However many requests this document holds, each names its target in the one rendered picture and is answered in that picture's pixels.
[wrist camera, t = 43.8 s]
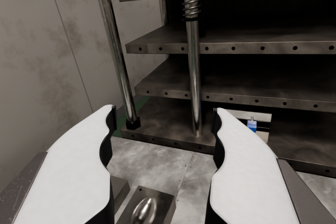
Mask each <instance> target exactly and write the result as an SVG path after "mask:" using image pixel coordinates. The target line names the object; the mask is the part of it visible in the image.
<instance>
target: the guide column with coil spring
mask: <svg viewBox="0 0 336 224"><path fill-rule="evenodd" d="M190 1H194V0H184V2H190ZM197 5H199V4H198V2H195V3H190V4H185V8H190V7H194V6H197ZM197 11H199V8H195V9H190V10H185V14H189V13H194V12H197ZM198 16H199V14H198V13H197V14H194V15H189V16H185V17H186V18H195V17H198ZM186 35H187V50H188V65H189V81H190V96H191V111H192V126H193V135H194V136H196V137H200V136H202V135H203V113H202V86H201V59H200V31H199V20H197V21H186Z"/></svg>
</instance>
